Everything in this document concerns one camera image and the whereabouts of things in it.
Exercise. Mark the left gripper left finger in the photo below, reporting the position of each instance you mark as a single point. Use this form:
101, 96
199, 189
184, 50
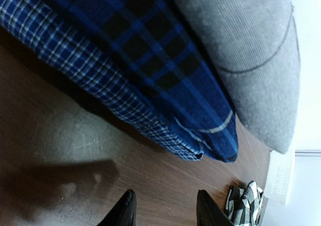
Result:
123, 212

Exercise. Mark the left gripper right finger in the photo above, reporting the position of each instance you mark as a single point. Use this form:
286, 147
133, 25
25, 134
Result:
208, 212

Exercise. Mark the black white checkered shirt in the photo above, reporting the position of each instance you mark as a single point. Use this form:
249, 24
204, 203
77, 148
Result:
243, 206

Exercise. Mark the grey shirt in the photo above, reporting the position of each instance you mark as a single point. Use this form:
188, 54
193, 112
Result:
254, 48

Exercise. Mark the dark blue plaid shirt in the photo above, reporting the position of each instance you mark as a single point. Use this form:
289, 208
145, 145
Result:
155, 49

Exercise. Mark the white plastic basket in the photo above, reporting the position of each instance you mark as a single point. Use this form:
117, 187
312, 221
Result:
280, 176

